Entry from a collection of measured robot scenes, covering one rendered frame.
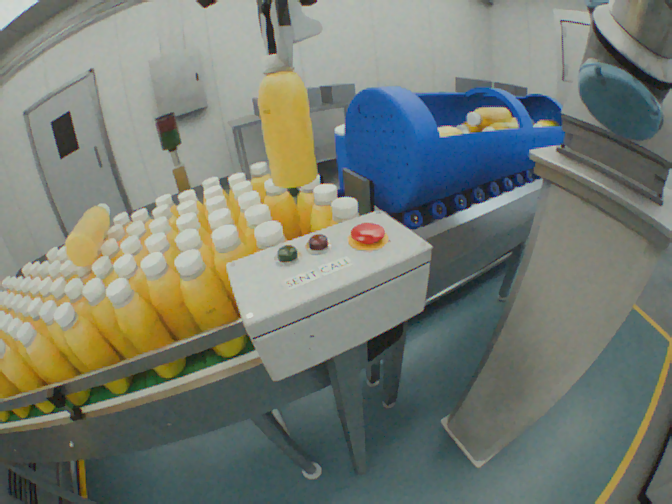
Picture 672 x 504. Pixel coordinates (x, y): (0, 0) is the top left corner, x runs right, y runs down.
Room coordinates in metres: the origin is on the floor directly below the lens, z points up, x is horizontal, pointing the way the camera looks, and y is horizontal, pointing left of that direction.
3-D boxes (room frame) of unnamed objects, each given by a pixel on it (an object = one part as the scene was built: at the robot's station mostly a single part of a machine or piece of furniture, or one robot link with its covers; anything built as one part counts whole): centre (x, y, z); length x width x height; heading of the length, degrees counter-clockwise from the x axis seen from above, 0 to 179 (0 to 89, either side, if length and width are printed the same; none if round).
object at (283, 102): (0.40, 0.04, 1.21); 0.07 x 0.07 x 0.17
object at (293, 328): (0.24, 0.01, 1.05); 0.20 x 0.10 x 0.10; 113
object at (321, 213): (0.45, 0.01, 0.98); 0.07 x 0.07 x 0.17
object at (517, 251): (1.06, -1.00, 0.31); 0.06 x 0.06 x 0.63; 23
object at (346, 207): (0.39, -0.02, 1.07); 0.04 x 0.04 x 0.02
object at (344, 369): (0.24, 0.01, 0.50); 0.04 x 0.04 x 1.00; 23
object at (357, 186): (0.59, -0.07, 0.99); 0.10 x 0.02 x 0.12; 23
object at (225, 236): (0.35, 0.16, 1.07); 0.04 x 0.04 x 0.02
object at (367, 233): (0.26, -0.04, 1.11); 0.04 x 0.04 x 0.01
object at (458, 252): (1.00, -1.03, 0.79); 2.17 x 0.29 x 0.34; 113
